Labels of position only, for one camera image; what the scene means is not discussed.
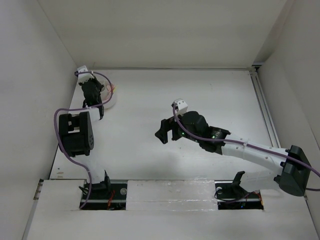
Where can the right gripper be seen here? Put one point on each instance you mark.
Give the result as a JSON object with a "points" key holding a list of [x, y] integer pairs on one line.
{"points": [[167, 125]]}

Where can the pink clear pen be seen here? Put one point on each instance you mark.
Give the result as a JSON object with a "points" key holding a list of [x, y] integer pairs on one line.
{"points": [[110, 89]]}

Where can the white round divided container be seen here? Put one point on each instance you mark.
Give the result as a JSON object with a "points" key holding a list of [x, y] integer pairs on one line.
{"points": [[112, 98]]}

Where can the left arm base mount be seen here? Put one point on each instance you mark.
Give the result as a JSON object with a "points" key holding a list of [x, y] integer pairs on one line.
{"points": [[115, 200]]}

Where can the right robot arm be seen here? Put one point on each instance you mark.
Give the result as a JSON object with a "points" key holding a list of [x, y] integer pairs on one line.
{"points": [[286, 168]]}

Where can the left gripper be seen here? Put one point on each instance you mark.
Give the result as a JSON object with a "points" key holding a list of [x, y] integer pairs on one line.
{"points": [[95, 81]]}

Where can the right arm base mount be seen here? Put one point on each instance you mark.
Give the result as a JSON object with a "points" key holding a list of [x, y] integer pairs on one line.
{"points": [[230, 196]]}

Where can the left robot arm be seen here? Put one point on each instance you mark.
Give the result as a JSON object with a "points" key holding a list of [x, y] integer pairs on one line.
{"points": [[76, 136]]}

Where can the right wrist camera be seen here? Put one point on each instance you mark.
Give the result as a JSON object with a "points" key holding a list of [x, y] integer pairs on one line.
{"points": [[179, 106]]}

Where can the aluminium frame rail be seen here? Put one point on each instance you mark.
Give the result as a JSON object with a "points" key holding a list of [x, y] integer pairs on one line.
{"points": [[265, 110]]}

